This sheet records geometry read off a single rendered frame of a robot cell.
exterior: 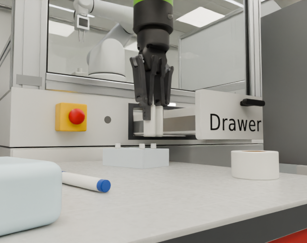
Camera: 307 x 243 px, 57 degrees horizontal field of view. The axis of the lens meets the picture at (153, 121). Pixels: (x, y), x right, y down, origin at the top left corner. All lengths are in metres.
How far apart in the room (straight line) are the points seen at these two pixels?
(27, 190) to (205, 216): 0.13
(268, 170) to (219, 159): 0.68
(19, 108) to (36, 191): 0.57
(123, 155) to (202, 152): 0.50
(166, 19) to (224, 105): 0.23
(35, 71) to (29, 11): 0.15
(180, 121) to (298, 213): 0.43
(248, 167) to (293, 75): 0.36
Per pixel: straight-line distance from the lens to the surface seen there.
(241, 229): 0.25
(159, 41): 0.63
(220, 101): 0.66
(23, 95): 0.76
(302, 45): 0.75
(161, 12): 0.65
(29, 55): 0.79
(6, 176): 0.19
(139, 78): 0.60
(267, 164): 0.44
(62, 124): 0.73
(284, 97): 0.75
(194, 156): 1.02
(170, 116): 0.72
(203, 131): 0.61
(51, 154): 0.77
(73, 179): 0.36
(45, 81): 0.78
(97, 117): 0.82
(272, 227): 0.28
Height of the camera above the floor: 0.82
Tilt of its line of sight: 4 degrees up
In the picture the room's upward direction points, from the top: straight up
